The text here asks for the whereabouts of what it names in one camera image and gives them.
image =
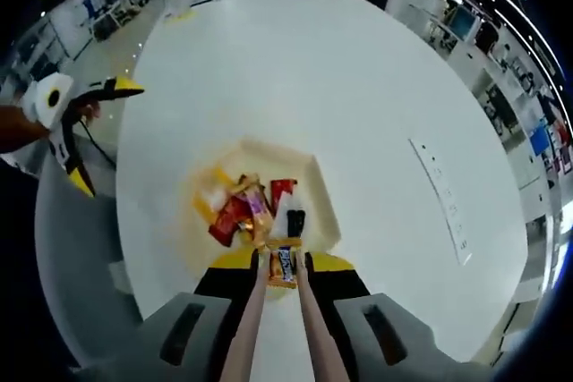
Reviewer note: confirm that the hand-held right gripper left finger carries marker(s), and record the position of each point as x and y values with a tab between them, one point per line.
210	310

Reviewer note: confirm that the white black food packet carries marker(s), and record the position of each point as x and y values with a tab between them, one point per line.
293	221

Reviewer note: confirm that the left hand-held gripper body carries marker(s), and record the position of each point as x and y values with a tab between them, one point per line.
47	95

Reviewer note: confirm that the person's left hand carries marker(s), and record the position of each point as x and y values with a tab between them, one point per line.
91	111

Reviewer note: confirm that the white power strip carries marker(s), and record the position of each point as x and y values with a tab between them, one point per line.
441	198

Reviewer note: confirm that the desktop computer monitor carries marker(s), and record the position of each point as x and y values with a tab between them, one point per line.
463	24

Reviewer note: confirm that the beige hexagonal container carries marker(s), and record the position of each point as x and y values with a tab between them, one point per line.
286	160

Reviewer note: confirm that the black office chair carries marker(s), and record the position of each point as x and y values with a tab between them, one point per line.
487	36

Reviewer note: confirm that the purple orange food packet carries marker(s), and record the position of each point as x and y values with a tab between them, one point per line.
259	209

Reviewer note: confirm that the orange blue food packet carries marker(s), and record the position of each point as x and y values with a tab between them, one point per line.
282	268

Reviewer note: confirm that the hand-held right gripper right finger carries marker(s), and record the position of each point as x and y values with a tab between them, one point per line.
353	306

